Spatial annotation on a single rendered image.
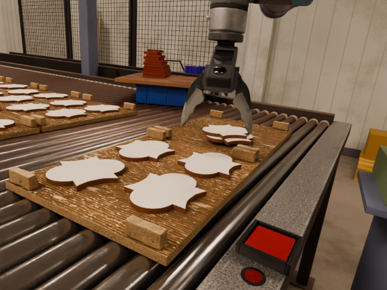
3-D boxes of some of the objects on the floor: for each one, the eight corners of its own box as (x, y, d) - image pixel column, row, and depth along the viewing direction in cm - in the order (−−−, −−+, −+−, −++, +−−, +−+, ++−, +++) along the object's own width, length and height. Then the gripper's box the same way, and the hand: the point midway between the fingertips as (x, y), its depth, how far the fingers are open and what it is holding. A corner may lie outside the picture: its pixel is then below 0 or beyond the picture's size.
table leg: (314, 279, 161) (352, 138, 135) (311, 293, 151) (350, 143, 125) (293, 270, 167) (325, 133, 141) (288, 283, 157) (322, 137, 131)
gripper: (273, 39, 60) (259, 128, 66) (183, 33, 63) (178, 119, 69) (277, 36, 52) (261, 138, 58) (174, 29, 55) (169, 127, 61)
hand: (215, 131), depth 61 cm, fingers open, 14 cm apart
